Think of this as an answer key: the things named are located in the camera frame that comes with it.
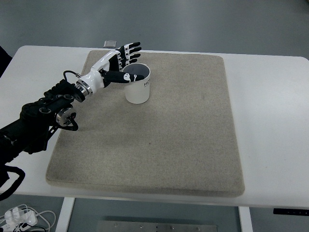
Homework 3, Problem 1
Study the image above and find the person in black clothing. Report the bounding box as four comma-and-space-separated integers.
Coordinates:
0, 46, 13, 77

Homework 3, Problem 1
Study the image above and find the white power strip with cables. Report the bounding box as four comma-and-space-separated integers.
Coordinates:
0, 204, 57, 232

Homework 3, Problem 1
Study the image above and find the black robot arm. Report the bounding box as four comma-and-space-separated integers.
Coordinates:
0, 79, 93, 169

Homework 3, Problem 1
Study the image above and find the grey metal base plate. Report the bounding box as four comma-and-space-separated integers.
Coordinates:
96, 220, 218, 232

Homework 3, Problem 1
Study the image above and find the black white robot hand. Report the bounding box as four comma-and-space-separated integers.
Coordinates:
76, 42, 146, 95

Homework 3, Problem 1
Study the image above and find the beige felt mat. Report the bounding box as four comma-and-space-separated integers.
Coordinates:
46, 53, 245, 197

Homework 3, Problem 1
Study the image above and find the small grey metal box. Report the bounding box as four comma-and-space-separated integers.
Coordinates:
103, 40, 117, 48

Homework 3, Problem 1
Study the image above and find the black sleeved cable loop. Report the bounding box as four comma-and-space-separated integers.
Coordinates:
0, 164, 26, 201

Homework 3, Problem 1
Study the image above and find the white table leg frame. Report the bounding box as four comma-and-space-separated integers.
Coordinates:
55, 197, 75, 232

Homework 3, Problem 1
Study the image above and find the white ribbed cup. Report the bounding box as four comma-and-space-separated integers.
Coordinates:
123, 63, 151, 104

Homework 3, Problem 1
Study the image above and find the black table control panel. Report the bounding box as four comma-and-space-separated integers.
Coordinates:
273, 208, 309, 216

